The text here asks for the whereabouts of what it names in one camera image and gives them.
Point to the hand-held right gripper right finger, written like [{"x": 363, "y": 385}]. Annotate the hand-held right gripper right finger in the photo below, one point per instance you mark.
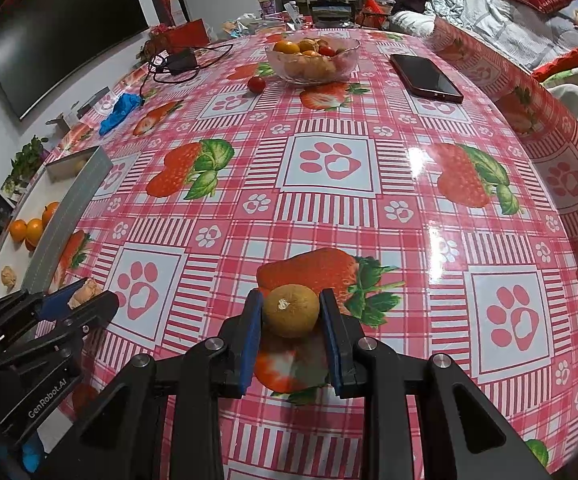
[{"x": 334, "y": 345}]

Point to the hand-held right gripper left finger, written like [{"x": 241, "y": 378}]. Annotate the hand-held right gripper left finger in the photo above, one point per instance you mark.
[{"x": 249, "y": 345}]

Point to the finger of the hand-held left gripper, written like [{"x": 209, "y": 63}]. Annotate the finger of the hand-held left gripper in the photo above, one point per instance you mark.
[
  {"x": 56, "y": 305},
  {"x": 94, "y": 312}
]

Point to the brown walnut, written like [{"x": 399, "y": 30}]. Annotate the brown walnut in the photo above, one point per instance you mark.
[
  {"x": 85, "y": 294},
  {"x": 9, "y": 277}
]

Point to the orange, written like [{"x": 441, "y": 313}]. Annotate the orange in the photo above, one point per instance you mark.
[
  {"x": 34, "y": 232},
  {"x": 17, "y": 230},
  {"x": 50, "y": 212}
]

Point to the white tray grey rim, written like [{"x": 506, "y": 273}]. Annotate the white tray grey rim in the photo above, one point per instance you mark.
[{"x": 44, "y": 190}]

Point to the green potted plant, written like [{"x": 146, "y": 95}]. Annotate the green potted plant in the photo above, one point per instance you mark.
[{"x": 26, "y": 160}]

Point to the open cardboard box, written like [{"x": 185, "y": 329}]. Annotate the open cardboard box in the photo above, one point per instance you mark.
[{"x": 64, "y": 122}]

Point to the blue cloth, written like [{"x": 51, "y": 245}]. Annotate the blue cloth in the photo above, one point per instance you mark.
[{"x": 121, "y": 110}]

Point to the black television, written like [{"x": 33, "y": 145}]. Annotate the black television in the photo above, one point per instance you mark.
[{"x": 64, "y": 45}]

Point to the small red tomato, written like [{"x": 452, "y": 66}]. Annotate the small red tomato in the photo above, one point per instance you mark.
[
  {"x": 255, "y": 84},
  {"x": 326, "y": 51}
]

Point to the black power adapter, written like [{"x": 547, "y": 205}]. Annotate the black power adapter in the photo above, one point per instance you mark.
[{"x": 181, "y": 61}]

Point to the clear glass bowl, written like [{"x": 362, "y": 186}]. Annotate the clear glass bowl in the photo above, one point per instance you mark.
[{"x": 313, "y": 72}]

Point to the dark smartphone red case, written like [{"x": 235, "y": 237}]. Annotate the dark smartphone red case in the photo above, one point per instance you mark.
[{"x": 426, "y": 77}]

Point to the stack of red gift boxes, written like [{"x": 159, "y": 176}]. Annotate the stack of red gift boxes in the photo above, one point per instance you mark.
[{"x": 184, "y": 35}]

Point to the small tangerine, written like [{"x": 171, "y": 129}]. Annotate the small tangerine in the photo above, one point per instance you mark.
[{"x": 287, "y": 47}]

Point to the black box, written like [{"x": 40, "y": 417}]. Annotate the black box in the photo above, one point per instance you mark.
[{"x": 334, "y": 14}]

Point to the red bag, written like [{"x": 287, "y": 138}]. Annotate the red bag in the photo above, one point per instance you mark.
[{"x": 376, "y": 10}]

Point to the sofa with white quilt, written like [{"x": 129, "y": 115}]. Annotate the sofa with white quilt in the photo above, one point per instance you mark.
[{"x": 499, "y": 25}]

